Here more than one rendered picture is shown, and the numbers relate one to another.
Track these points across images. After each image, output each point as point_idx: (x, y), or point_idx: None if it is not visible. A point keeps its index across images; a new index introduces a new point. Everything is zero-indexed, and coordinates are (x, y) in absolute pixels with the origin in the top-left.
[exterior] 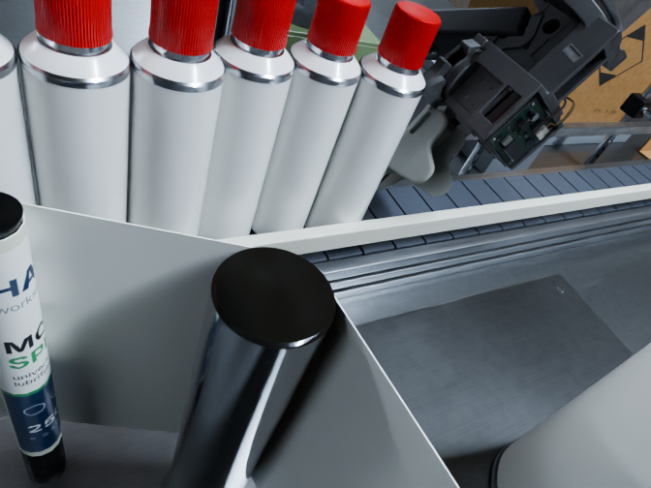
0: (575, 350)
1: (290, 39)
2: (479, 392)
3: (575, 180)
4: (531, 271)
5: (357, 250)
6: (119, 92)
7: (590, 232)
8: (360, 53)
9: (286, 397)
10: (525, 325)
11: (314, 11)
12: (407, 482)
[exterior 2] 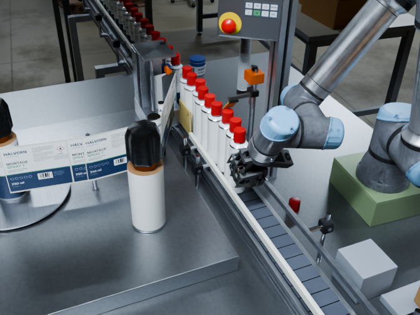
0: (198, 246)
1: (346, 174)
2: (180, 214)
3: (327, 295)
4: (257, 275)
5: (228, 195)
6: (205, 114)
7: (289, 301)
8: (369, 200)
9: None
10: (207, 234)
11: (359, 170)
12: None
